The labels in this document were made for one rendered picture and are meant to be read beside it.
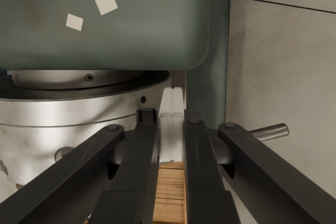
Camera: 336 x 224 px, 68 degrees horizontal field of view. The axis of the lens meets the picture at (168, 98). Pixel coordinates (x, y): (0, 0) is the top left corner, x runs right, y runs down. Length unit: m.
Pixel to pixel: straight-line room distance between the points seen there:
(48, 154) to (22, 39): 0.14
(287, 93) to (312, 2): 0.51
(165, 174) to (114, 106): 0.44
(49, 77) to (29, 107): 0.05
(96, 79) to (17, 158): 0.15
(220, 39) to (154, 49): 0.71
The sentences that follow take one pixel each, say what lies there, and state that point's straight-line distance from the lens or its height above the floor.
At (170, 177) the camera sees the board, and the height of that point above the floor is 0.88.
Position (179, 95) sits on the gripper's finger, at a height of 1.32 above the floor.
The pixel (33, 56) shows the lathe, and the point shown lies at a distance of 0.32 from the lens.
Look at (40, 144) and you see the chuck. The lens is 0.36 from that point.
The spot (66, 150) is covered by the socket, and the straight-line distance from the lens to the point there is 0.35.
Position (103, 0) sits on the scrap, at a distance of 0.26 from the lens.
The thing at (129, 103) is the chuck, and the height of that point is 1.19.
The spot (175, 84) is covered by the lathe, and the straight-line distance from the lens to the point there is 0.65.
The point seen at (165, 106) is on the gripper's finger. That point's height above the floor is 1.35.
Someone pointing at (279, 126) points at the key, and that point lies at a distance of 0.24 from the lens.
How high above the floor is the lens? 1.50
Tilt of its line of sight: 72 degrees down
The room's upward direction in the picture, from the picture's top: 152 degrees counter-clockwise
